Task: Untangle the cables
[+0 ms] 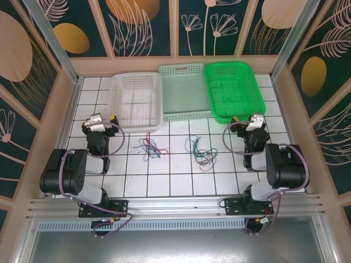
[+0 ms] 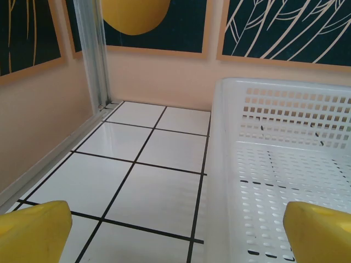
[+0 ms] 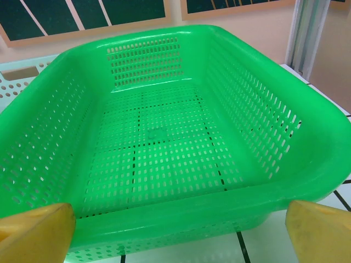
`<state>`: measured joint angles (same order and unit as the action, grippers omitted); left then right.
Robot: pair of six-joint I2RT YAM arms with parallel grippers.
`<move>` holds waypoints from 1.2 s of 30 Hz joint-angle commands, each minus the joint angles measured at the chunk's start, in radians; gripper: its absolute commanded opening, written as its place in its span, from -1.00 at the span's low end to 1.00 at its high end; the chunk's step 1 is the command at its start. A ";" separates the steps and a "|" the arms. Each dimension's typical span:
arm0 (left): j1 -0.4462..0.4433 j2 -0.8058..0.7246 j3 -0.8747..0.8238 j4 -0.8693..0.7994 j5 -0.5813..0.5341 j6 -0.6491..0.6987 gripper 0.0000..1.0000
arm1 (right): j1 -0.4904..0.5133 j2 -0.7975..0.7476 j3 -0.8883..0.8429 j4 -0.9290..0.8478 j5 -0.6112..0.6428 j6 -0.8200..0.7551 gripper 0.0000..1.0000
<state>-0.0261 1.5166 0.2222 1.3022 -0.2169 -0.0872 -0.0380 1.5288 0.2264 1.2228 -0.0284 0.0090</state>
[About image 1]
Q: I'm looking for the white perforated plastic basket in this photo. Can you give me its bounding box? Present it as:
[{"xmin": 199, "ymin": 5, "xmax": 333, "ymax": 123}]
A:
[{"xmin": 109, "ymin": 72, "xmax": 163, "ymax": 134}]

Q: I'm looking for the thin red cable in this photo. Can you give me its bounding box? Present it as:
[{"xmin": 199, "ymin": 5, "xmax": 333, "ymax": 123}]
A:
[
  {"xmin": 196, "ymin": 153, "xmax": 218, "ymax": 173},
  {"xmin": 144, "ymin": 132, "xmax": 169, "ymax": 157}
]

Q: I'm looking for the wire bundle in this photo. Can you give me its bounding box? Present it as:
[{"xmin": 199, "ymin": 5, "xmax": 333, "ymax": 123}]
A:
[{"xmin": 138, "ymin": 138, "xmax": 163, "ymax": 163}]

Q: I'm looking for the thin blue cable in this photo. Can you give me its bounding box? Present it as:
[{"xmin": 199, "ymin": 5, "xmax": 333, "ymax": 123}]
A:
[{"xmin": 189, "ymin": 135, "xmax": 217, "ymax": 162}]

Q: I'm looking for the bright green plastic basket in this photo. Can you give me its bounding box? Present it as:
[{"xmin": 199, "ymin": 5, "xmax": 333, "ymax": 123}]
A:
[{"xmin": 202, "ymin": 60, "xmax": 267, "ymax": 124}]

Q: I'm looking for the mint perforated plastic basket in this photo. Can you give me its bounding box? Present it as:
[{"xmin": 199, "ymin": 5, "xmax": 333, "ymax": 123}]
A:
[{"xmin": 158, "ymin": 62, "xmax": 212, "ymax": 123}]

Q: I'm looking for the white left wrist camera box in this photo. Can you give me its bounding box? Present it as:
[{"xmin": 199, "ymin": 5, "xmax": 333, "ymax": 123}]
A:
[{"xmin": 86, "ymin": 113, "xmax": 107, "ymax": 132}]

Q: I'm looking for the aluminium table side rail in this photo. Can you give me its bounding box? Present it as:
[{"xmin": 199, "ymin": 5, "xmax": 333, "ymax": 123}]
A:
[
  {"xmin": 56, "ymin": 77, "xmax": 84, "ymax": 150},
  {"xmin": 270, "ymin": 76, "xmax": 299, "ymax": 146}
]

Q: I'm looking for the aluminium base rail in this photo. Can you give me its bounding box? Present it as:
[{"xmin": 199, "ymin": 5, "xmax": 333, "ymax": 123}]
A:
[{"xmin": 26, "ymin": 194, "xmax": 326, "ymax": 220}]

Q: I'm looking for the grey slotted cable duct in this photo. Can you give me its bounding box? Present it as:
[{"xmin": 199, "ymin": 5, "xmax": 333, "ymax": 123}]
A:
[{"xmin": 38, "ymin": 218, "xmax": 246, "ymax": 231}]

